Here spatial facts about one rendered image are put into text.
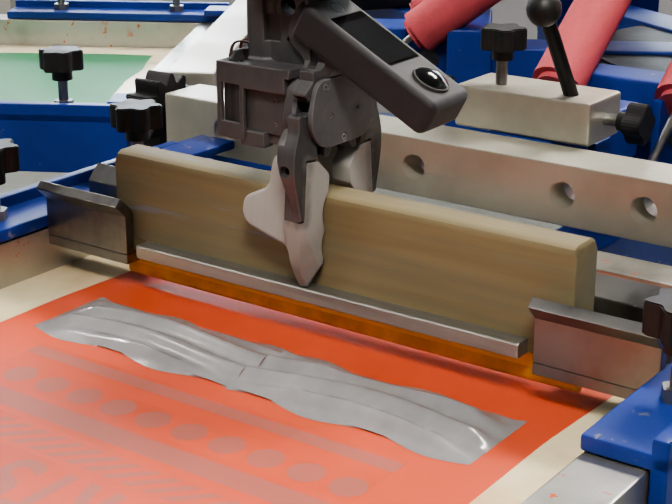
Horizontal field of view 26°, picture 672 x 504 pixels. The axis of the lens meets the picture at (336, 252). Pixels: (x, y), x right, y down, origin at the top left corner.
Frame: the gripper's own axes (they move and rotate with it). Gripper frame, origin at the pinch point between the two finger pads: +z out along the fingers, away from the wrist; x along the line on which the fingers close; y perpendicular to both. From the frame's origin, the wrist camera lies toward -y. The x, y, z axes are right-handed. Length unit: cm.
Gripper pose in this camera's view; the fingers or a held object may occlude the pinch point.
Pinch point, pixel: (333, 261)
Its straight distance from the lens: 100.5
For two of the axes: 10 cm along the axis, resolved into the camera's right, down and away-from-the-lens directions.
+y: -8.1, -1.9, 5.5
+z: 0.0, 9.4, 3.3
